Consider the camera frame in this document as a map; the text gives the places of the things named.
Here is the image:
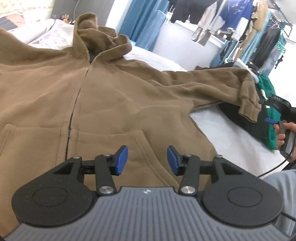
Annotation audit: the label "brown zip hoodie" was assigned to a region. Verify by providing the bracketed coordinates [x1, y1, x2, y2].
[1, 13, 261, 236]

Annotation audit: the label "person right hand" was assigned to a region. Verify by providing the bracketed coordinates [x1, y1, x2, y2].
[273, 121, 296, 163]

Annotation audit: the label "green garment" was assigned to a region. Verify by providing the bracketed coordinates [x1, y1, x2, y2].
[257, 76, 280, 150]

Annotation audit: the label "striped hanging socks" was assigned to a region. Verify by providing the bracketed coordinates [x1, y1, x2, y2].
[191, 26, 211, 46]

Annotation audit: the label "blue white hanging jacket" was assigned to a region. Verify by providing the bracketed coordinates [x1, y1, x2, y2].
[219, 0, 253, 41]

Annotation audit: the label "tan hanging coat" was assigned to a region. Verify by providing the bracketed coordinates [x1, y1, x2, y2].
[241, 1, 268, 46]

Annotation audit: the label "blue covered chair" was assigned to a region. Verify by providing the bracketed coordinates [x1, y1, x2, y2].
[135, 10, 167, 52]

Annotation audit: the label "light grey duvet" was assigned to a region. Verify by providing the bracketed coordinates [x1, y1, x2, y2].
[1, 14, 74, 50]

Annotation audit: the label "blue curtain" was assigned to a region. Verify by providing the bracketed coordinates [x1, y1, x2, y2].
[119, 1, 169, 43]

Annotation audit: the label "grey wardrobe cabinet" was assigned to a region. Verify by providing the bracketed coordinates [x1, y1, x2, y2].
[51, 0, 114, 26]

